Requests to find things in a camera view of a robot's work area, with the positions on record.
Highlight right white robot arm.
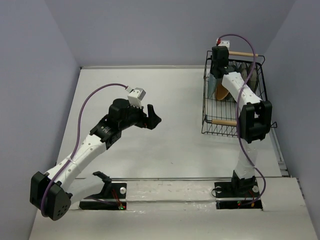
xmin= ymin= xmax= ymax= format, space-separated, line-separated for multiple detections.
xmin=210 ymin=45 xmax=272 ymax=200

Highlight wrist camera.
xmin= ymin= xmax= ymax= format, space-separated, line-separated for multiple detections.
xmin=216 ymin=38 xmax=230 ymax=49
xmin=126 ymin=86 xmax=146 ymax=109

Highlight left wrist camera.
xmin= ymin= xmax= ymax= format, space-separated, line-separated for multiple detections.
xmin=126 ymin=86 xmax=146 ymax=109

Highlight orange woven plate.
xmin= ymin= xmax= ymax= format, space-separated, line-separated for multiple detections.
xmin=215 ymin=83 xmax=229 ymax=101

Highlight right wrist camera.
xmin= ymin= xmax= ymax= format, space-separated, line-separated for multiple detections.
xmin=216 ymin=38 xmax=230 ymax=49

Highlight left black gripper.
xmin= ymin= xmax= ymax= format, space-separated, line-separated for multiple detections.
xmin=119 ymin=100 xmax=161 ymax=131

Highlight dark rimmed plate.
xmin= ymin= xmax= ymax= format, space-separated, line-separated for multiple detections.
xmin=238 ymin=62 xmax=248 ymax=82
xmin=247 ymin=63 xmax=259 ymax=93

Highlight blue floral plate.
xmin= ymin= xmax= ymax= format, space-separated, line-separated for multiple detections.
xmin=225 ymin=61 xmax=240 ymax=102

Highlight black wire dish rack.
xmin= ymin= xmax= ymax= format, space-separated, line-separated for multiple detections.
xmin=201 ymin=50 xmax=268 ymax=138

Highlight teal ceramic plate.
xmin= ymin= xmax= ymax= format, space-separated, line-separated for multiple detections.
xmin=207 ymin=73 xmax=221 ymax=98

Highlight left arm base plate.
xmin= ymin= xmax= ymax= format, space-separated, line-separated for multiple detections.
xmin=79 ymin=182 xmax=127 ymax=211

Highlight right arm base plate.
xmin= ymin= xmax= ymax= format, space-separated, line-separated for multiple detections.
xmin=211 ymin=181 xmax=263 ymax=210

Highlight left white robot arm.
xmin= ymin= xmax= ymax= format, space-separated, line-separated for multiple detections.
xmin=30 ymin=98 xmax=162 ymax=221

